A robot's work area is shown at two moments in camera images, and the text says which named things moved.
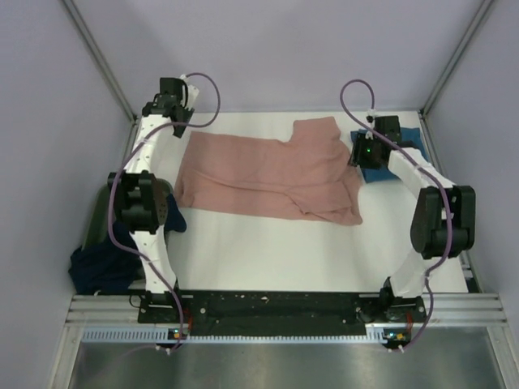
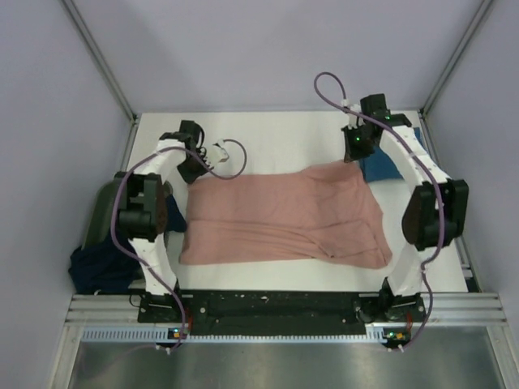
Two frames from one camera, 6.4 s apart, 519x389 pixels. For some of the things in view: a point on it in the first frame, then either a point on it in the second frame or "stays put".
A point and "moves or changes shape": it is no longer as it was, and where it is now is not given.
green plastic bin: x=99 y=220 stays put
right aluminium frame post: x=482 y=11 stays put
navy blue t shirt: x=96 y=267 stays put
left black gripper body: x=186 y=113 -> x=192 y=168
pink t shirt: x=310 y=173 moves or changes shape
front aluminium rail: x=473 y=309 stays put
